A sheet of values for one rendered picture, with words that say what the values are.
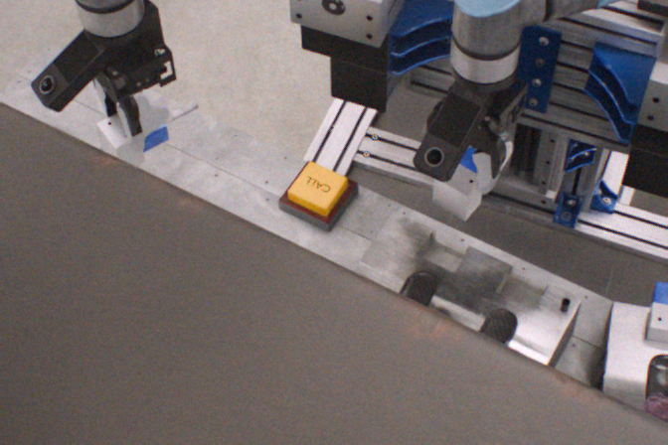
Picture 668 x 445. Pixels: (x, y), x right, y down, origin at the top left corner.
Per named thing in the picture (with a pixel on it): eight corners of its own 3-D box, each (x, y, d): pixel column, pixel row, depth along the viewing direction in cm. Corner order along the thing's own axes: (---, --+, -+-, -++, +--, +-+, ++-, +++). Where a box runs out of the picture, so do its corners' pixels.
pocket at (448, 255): (431, 244, 166) (432, 227, 163) (468, 261, 165) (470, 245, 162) (415, 270, 164) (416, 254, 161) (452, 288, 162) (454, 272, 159)
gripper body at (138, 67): (178, 84, 159) (167, 17, 149) (117, 116, 156) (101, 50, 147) (147, 47, 163) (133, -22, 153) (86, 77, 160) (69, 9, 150)
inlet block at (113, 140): (188, 104, 174) (184, 78, 169) (208, 128, 171) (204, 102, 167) (102, 149, 170) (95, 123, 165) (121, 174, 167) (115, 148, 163)
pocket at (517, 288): (508, 280, 163) (511, 264, 160) (547, 298, 161) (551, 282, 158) (492, 307, 161) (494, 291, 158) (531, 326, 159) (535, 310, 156)
